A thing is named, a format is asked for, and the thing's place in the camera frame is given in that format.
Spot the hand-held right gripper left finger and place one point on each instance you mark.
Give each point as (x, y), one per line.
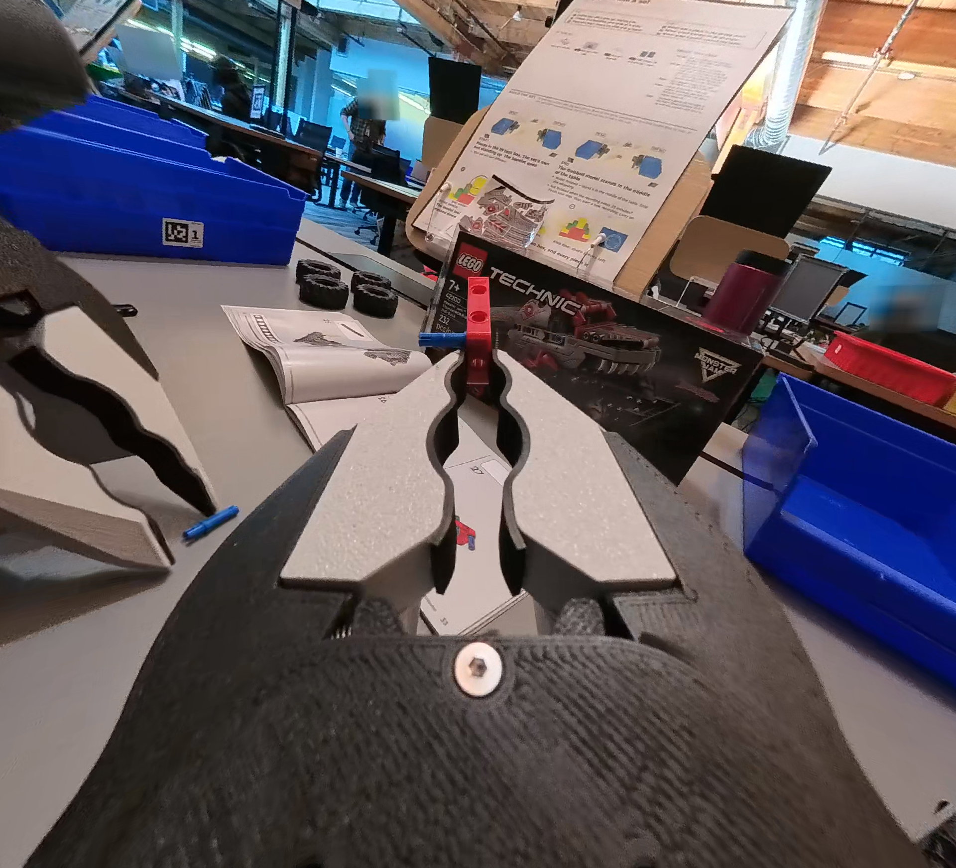
(366, 509)

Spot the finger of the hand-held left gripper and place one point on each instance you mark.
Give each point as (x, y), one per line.
(127, 383)
(75, 517)

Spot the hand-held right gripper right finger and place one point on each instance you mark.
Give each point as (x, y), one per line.
(590, 517)

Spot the blue toy pin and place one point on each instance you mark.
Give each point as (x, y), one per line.
(441, 339)
(211, 521)

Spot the red angled toy beam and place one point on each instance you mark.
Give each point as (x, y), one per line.
(478, 304)

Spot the grey desk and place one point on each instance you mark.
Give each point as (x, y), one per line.
(216, 420)

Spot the blue plastic bin with label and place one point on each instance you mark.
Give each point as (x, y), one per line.
(112, 211)

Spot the white marker label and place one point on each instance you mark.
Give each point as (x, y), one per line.
(183, 233)

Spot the open instruction booklet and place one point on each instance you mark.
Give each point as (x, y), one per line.
(336, 368)

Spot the black toy set box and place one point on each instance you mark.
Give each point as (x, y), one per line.
(635, 375)

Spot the maroon drink bottle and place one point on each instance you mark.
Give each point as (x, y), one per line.
(747, 300)

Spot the wooden sheet stand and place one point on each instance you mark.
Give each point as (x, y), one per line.
(665, 233)
(717, 248)

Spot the computer monitor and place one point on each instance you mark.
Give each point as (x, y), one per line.
(806, 289)

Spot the clear sticker sheet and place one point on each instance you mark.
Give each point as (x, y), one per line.
(508, 211)

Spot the black office chair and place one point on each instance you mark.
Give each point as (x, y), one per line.
(381, 174)

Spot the red plastic bin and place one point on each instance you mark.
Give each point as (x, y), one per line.
(889, 364)

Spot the black sign board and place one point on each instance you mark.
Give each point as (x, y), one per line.
(769, 181)

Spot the white printed instruction sheet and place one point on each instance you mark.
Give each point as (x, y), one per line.
(635, 99)

